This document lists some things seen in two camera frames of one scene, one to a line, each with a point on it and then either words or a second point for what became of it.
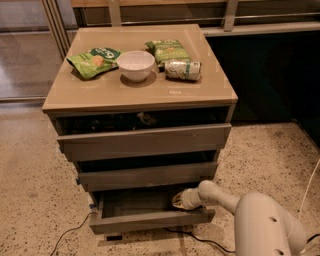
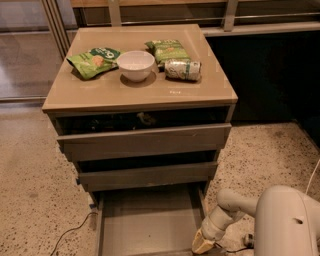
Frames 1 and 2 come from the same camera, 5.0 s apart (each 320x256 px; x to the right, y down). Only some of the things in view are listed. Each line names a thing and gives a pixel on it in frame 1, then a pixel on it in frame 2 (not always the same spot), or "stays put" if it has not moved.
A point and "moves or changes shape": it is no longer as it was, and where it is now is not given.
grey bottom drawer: x=127 y=209 moves or changes shape
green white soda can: x=184 y=69 stays put
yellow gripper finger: x=177 y=203 to x=207 y=245
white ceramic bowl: x=135 y=65 stays put
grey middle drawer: x=154 y=177 stays put
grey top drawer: x=201 y=139 stays put
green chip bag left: x=95 y=62 stays put
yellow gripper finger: x=177 y=200 to x=198 y=240
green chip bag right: x=166 y=50 stays put
